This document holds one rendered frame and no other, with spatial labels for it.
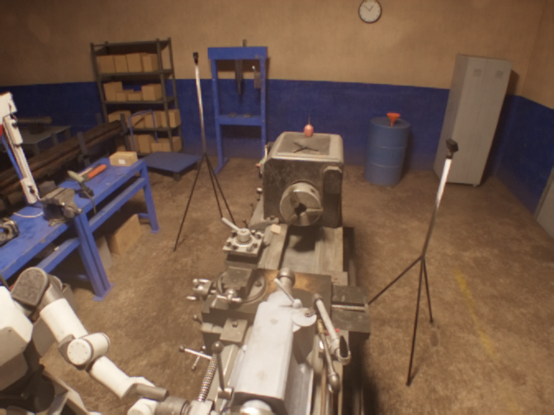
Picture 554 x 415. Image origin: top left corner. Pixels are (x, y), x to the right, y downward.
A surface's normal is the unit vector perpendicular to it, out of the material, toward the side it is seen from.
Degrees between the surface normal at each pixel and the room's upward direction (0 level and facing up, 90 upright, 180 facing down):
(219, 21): 90
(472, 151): 90
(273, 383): 0
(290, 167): 90
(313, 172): 90
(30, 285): 38
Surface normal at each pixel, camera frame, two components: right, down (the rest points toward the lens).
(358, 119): -0.16, 0.49
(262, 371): 0.00, -0.87
